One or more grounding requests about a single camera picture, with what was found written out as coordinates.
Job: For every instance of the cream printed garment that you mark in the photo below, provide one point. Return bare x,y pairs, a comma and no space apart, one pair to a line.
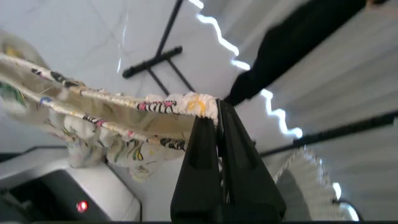
109,115

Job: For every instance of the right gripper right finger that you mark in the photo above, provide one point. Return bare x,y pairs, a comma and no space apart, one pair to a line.
248,186

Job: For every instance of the white curtain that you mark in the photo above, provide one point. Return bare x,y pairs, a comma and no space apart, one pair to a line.
342,77

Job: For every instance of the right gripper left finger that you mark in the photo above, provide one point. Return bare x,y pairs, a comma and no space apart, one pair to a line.
199,186

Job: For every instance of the black garment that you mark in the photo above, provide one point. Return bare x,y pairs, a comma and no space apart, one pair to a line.
289,43

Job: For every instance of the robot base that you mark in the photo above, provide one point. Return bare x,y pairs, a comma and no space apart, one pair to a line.
102,186

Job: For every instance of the white laundry basket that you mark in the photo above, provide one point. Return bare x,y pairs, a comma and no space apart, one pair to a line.
304,186

